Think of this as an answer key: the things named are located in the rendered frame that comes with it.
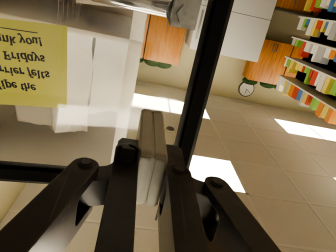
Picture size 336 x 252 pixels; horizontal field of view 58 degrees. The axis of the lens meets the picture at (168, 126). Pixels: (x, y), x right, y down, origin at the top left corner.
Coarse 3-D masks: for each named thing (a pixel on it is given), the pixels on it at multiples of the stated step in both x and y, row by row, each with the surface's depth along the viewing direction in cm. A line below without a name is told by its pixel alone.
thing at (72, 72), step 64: (0, 0) 24; (64, 0) 25; (128, 0) 26; (0, 64) 26; (64, 64) 27; (128, 64) 28; (192, 64) 29; (0, 128) 28; (64, 128) 29; (128, 128) 30
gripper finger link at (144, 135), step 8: (144, 112) 20; (144, 120) 19; (144, 128) 18; (136, 136) 21; (144, 136) 17; (152, 136) 17; (144, 144) 16; (152, 144) 16; (144, 152) 15; (152, 152) 16; (144, 160) 15; (152, 160) 15; (144, 168) 15; (144, 176) 15; (144, 184) 16; (144, 192) 16; (136, 200) 16
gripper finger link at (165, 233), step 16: (176, 176) 14; (176, 192) 13; (192, 192) 13; (160, 208) 15; (176, 208) 12; (192, 208) 12; (160, 224) 14; (176, 224) 11; (192, 224) 11; (160, 240) 13; (176, 240) 10; (192, 240) 11
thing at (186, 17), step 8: (176, 0) 25; (184, 0) 25; (192, 0) 25; (200, 0) 25; (176, 8) 25; (184, 8) 25; (192, 8) 25; (176, 16) 25; (184, 16) 25; (192, 16) 25; (176, 24) 26; (184, 24) 26; (192, 24) 26
